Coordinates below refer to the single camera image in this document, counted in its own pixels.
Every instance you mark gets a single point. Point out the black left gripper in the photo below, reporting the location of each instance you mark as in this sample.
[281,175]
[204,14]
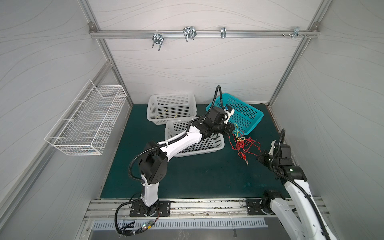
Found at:
[227,128]

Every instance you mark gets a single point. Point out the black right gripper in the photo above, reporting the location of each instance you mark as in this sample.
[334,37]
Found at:
[263,157]

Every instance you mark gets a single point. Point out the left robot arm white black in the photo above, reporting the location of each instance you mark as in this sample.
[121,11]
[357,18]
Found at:
[150,166]

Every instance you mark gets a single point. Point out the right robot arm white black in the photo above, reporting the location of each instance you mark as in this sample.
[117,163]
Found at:
[309,223]

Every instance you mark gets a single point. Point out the red alligator clip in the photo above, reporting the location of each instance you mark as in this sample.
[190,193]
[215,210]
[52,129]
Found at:
[243,156]

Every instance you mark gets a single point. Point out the teal plastic basket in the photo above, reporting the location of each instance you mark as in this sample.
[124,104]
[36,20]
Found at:
[245,116]

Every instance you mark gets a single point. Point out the white plastic basket near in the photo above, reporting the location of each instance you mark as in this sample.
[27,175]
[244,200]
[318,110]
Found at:
[209,145]

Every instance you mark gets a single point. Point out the white plastic basket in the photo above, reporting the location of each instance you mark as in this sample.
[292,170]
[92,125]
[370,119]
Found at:
[209,145]
[168,107]

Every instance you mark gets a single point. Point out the white plastic basket far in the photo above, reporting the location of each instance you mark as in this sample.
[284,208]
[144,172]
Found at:
[168,107]

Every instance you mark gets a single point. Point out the metal hook clamp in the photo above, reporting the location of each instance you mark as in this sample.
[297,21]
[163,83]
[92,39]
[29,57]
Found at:
[189,33]
[158,39]
[296,34]
[223,32]

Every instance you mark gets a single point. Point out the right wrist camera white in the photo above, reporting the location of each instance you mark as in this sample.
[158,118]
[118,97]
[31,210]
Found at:
[271,151]

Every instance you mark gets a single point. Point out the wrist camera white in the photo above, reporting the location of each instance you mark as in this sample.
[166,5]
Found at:
[229,111]
[271,151]

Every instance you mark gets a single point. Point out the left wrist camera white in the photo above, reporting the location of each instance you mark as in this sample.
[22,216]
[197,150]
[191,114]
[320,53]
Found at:
[229,111]

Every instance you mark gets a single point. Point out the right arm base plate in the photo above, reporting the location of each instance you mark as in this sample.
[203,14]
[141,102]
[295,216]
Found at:
[254,207]

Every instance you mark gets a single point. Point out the white vented cable duct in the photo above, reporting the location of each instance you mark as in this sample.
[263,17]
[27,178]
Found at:
[174,224]

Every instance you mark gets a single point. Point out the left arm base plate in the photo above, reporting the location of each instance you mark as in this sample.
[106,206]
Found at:
[159,208]

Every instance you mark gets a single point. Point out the white wire wall basket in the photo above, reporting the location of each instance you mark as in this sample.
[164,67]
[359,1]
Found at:
[86,125]

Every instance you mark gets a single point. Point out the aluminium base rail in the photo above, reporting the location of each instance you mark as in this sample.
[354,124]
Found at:
[179,208]

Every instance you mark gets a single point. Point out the aluminium crossbar rail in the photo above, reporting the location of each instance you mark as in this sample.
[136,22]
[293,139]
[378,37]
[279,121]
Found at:
[201,34]

